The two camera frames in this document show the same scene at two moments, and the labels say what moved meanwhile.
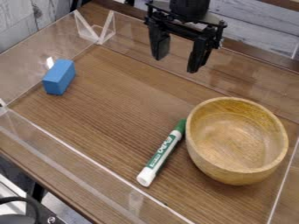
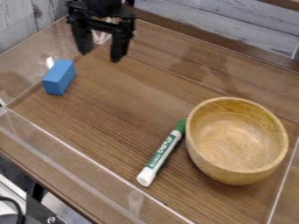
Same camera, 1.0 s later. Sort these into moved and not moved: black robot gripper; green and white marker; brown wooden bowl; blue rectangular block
Moved: black robot gripper
Not moved: green and white marker; brown wooden bowl; blue rectangular block
